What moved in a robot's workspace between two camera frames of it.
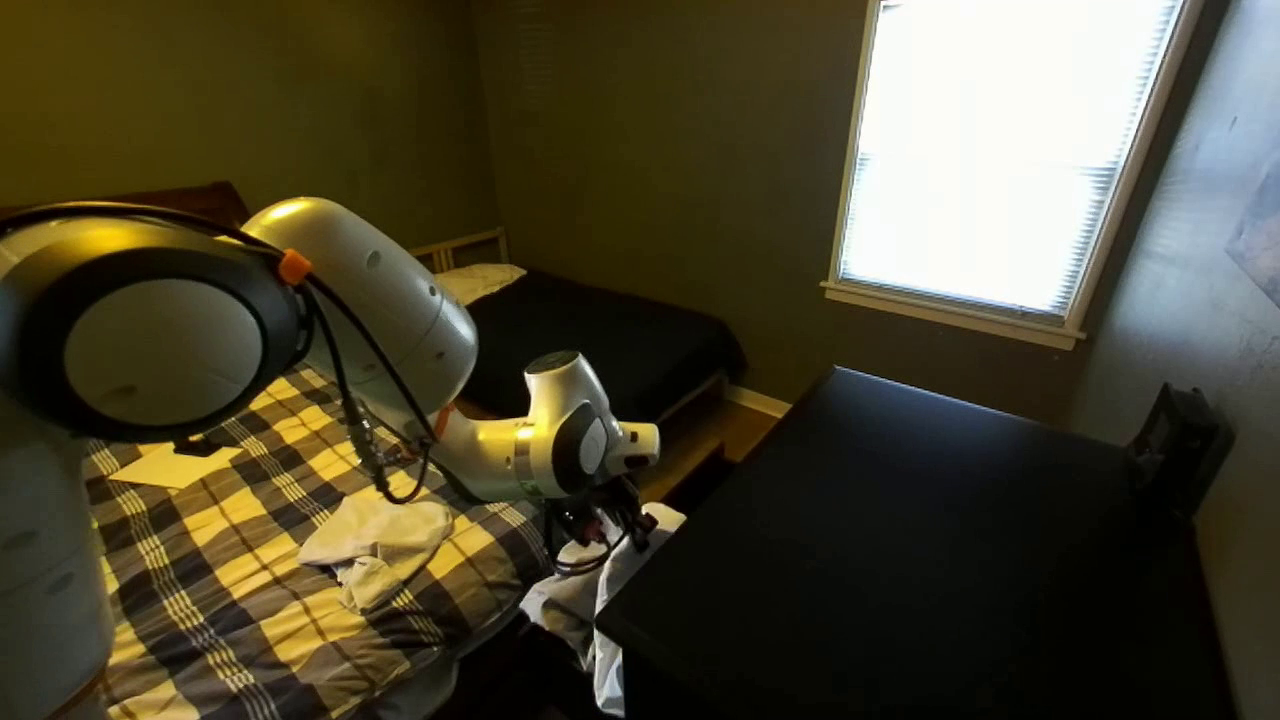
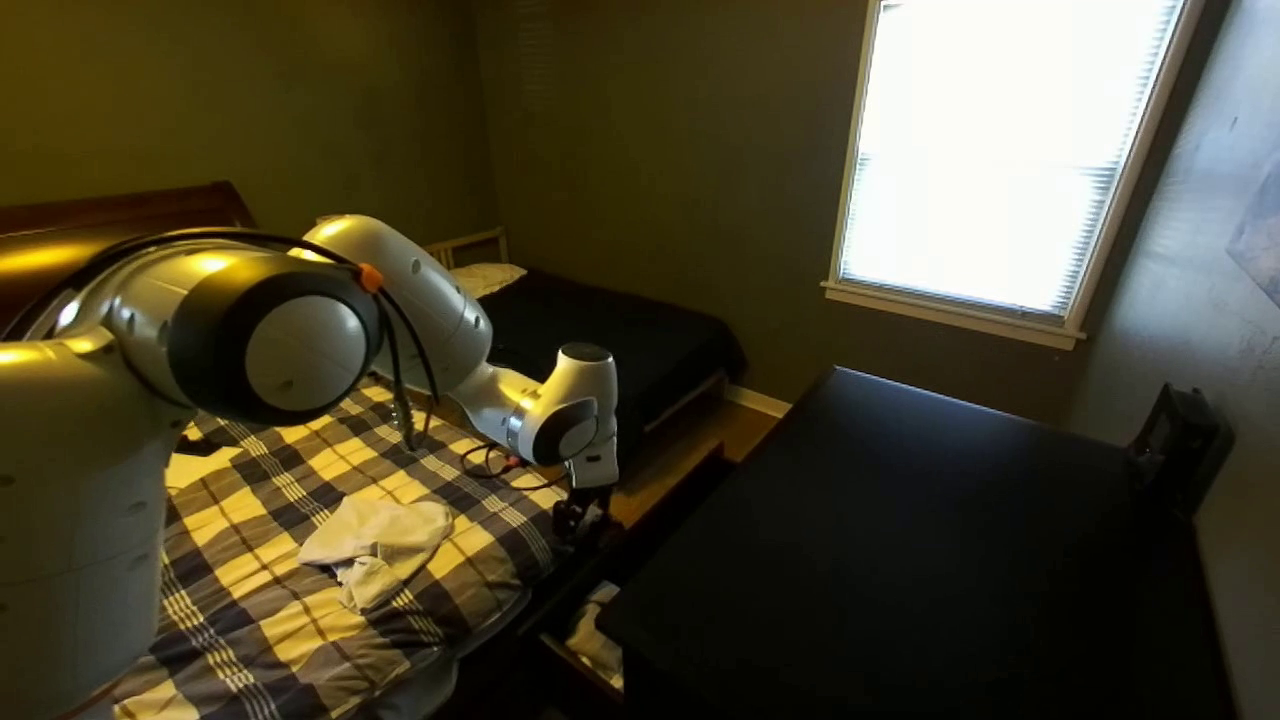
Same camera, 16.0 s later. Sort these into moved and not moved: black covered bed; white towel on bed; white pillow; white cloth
Moved: white cloth
Not moved: black covered bed; white pillow; white towel on bed
